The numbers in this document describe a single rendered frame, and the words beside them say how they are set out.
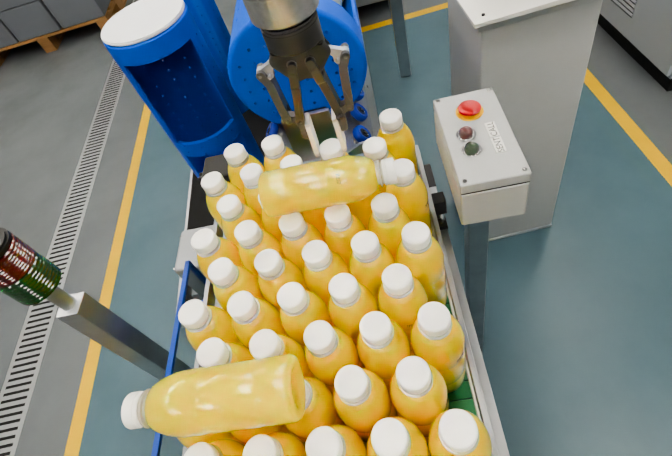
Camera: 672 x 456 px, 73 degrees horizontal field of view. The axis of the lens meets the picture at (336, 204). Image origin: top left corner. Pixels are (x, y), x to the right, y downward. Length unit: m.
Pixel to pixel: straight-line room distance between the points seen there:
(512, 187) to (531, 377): 1.08
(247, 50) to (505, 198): 0.55
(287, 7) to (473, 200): 0.38
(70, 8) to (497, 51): 3.81
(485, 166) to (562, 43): 0.71
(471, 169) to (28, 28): 4.38
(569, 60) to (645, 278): 0.89
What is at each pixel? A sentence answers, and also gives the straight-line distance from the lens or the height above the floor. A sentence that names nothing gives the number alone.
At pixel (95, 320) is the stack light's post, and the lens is 0.81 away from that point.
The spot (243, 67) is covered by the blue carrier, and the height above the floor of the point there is 1.14.
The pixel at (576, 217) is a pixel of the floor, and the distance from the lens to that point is 2.04.
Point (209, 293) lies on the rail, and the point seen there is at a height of 0.97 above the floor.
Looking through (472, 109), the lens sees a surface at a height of 1.11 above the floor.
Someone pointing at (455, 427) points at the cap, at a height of 1.10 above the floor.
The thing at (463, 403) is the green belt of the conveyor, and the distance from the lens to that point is 0.74.
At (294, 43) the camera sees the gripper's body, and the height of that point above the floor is 1.33.
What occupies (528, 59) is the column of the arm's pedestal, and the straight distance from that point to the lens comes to 1.34.
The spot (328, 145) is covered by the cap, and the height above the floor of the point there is 1.11.
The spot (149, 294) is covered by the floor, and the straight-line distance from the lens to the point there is 2.26.
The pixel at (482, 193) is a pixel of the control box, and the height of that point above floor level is 1.07.
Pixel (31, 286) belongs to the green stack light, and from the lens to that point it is 0.72.
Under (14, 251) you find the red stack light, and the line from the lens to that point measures 0.70.
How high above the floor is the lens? 1.62
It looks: 49 degrees down
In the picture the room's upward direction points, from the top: 20 degrees counter-clockwise
